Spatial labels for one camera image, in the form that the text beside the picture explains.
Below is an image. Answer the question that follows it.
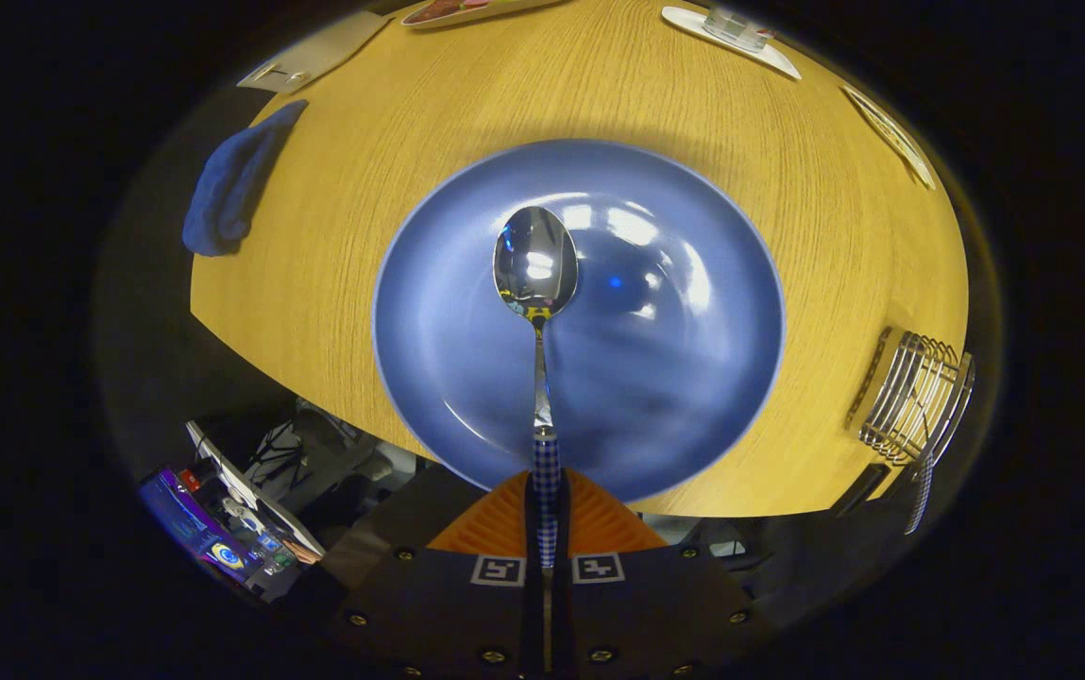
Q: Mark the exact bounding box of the grey plate of food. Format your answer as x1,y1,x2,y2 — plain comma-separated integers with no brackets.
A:
400,0,567,30

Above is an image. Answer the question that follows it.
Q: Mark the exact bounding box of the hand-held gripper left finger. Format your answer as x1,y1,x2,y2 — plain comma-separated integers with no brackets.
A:
325,469,543,680

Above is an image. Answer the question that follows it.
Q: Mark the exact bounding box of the white square coaster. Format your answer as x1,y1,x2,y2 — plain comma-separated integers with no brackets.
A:
661,7,803,81

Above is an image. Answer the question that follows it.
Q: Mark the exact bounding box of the white divided tray of beans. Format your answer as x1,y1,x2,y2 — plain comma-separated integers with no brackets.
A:
841,85,937,191

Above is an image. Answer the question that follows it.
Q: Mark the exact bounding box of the blue round plate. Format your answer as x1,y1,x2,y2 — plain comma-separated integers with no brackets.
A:
371,139,787,504

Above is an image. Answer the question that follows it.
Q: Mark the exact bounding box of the metal wire cutlery basket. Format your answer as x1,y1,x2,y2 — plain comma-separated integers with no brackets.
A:
846,327,976,467

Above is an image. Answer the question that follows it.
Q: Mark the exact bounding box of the white toaster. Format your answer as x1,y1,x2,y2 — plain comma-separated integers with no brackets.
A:
237,9,394,94

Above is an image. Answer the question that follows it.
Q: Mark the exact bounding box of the fork with checkered handle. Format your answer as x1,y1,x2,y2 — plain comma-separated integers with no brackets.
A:
903,451,936,536

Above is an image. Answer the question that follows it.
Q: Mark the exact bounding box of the blue folded towel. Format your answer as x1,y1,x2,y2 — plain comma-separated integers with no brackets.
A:
182,99,310,258

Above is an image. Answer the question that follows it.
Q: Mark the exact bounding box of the spoon with checkered handle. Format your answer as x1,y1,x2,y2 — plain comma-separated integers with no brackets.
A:
492,205,580,568

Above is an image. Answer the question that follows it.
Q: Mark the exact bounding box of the laptop with lit screen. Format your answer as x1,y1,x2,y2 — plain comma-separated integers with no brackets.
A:
138,420,326,601

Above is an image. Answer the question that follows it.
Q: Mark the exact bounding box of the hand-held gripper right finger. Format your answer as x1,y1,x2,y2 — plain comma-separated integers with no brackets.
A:
551,467,779,680

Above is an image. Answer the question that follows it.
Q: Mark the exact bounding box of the white bottle with green label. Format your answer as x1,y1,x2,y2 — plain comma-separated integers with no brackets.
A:
703,5,777,52

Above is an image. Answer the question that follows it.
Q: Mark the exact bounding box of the person's trousered leg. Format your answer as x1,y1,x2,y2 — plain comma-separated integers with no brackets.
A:
320,463,486,587

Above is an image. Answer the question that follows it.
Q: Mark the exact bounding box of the black table bracket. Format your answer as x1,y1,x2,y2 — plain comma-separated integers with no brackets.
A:
830,463,892,519

